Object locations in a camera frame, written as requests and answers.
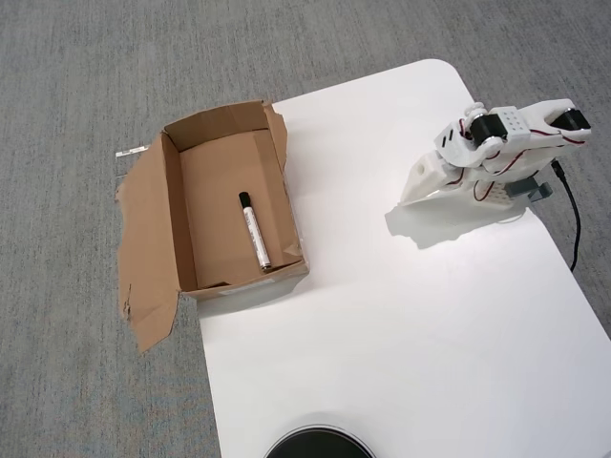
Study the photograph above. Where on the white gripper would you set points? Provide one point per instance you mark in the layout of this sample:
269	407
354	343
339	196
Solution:
423	180

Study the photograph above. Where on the white marker pen black cap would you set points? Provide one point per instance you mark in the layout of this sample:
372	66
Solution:
253	231

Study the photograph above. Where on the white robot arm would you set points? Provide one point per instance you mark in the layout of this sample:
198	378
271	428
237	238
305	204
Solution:
513	121

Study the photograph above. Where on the torn brown cardboard box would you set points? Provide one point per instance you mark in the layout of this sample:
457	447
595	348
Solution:
210	214

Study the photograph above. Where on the black round disc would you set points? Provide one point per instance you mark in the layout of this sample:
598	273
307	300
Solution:
315	443

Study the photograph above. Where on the white paper strip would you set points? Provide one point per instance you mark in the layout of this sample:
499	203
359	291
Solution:
129	152

